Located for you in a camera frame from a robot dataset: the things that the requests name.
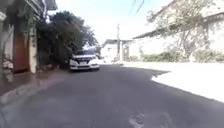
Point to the white car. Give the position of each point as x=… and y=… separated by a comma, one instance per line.
x=84, y=61

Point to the grey asphalt road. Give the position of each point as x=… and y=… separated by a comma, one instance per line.
x=110, y=96

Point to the dark leafy trees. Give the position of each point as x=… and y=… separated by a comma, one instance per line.
x=61, y=33

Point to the raised concrete kerb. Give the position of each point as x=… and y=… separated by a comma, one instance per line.
x=23, y=85

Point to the pale walled building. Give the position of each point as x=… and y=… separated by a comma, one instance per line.
x=213, y=36

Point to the building with red-brown gate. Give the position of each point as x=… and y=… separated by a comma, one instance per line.
x=20, y=50

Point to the small pale building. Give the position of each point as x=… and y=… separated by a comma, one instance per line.
x=109, y=50

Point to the pole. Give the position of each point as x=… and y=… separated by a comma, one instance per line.
x=118, y=43

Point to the green bushes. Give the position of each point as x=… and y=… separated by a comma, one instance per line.
x=166, y=56

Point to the sparse-leaved tree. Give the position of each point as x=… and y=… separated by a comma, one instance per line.
x=185, y=23

